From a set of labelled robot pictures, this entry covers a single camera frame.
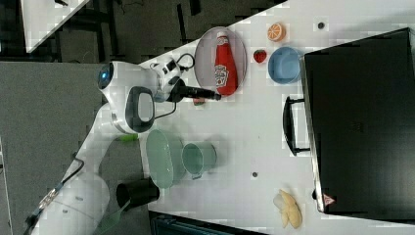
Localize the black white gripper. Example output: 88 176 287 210
150 58 221 103

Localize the red plush ketchup bottle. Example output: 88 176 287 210
213 31 238 96

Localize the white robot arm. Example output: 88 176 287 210
23 59 221 235

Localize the grey round plate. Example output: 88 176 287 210
194 26 247 93

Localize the pink peach toy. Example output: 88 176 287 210
193 98 206 106

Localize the green plastic measuring cup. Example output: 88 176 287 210
181 141 217 180

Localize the green plastic colander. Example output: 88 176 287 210
146 129 186 189

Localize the green lime toy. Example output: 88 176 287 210
117 134 139 142

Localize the red strawberry toy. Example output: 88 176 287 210
254 49 267 64

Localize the blue plastic bowl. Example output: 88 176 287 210
268 47 300 84

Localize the orange slice toy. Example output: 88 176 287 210
267 23 286 42

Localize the black cylinder lower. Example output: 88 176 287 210
115 177 160 211

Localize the peeled banana toy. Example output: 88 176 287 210
273 189 302 229

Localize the silver black toaster oven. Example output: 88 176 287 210
299 27 415 224

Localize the blue metal frame rail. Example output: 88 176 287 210
149 211 265 235

